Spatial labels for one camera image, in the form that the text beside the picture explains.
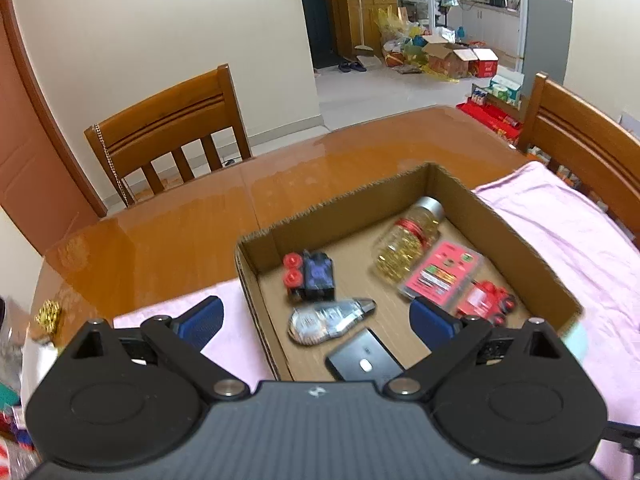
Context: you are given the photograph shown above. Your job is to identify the pink battery blister pack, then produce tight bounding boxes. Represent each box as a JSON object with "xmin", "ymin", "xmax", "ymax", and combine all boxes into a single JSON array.
[{"xmin": 398, "ymin": 240, "xmax": 484, "ymax": 311}]

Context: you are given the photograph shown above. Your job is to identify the black rectangular device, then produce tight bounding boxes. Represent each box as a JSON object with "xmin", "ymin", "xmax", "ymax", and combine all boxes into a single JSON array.
[{"xmin": 324, "ymin": 328, "xmax": 405, "ymax": 390}]

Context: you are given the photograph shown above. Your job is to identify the yellow capsule bottle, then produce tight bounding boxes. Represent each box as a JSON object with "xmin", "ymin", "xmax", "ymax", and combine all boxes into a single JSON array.
[{"xmin": 373, "ymin": 196, "xmax": 445, "ymax": 284}]

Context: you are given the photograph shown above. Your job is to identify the silver correction tape dispenser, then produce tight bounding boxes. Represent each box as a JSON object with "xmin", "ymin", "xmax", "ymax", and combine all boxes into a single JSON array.
[{"xmin": 288, "ymin": 298, "xmax": 376, "ymax": 347}]

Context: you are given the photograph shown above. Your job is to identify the brown cardboard box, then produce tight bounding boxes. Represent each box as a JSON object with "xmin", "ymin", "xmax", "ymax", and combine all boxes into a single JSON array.
[{"xmin": 235, "ymin": 164, "xmax": 582, "ymax": 382}]

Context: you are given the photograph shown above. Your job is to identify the gold wrapped candy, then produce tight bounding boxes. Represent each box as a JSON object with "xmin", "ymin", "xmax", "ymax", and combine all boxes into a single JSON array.
[{"xmin": 34, "ymin": 300, "xmax": 63, "ymax": 335}]

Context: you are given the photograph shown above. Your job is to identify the black toy with red wheels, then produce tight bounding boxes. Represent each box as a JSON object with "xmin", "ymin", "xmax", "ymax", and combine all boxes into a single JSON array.
[{"xmin": 282, "ymin": 250, "xmax": 335, "ymax": 302}]

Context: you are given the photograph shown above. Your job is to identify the pink cloth mat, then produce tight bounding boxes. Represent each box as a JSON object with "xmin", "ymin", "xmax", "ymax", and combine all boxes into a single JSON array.
[{"xmin": 115, "ymin": 162, "xmax": 639, "ymax": 425}]

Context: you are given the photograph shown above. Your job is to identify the brown wooden door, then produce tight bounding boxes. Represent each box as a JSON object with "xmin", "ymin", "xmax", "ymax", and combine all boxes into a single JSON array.
[{"xmin": 1, "ymin": 0, "xmax": 106, "ymax": 255}]

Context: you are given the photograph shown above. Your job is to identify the wooden chair left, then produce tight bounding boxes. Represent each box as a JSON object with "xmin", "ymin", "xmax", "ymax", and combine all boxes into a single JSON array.
[{"xmin": 85, "ymin": 64, "xmax": 252, "ymax": 207}]

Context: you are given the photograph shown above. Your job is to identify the wooden chair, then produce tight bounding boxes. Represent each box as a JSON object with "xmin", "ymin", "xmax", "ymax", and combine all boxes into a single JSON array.
[
  {"xmin": 515, "ymin": 73, "xmax": 639, "ymax": 245},
  {"xmin": 85, "ymin": 64, "xmax": 252, "ymax": 207}
]

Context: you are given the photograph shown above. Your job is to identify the wooden chair right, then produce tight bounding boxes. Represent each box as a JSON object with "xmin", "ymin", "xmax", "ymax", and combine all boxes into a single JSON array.
[{"xmin": 515, "ymin": 73, "xmax": 639, "ymax": 245}]

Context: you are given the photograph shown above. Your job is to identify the open cardboard boxes on floor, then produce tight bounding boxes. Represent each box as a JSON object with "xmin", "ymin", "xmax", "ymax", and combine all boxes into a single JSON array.
[{"xmin": 423, "ymin": 35, "xmax": 499, "ymax": 79}]

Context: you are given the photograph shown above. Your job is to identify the wooden cabinet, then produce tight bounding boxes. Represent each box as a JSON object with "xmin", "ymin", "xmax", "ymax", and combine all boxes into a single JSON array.
[{"xmin": 336, "ymin": 0, "xmax": 398, "ymax": 58}]

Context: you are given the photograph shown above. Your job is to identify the grey refrigerator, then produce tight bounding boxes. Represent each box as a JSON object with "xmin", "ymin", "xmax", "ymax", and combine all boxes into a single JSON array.
[{"xmin": 521, "ymin": 0, "xmax": 573, "ymax": 96}]

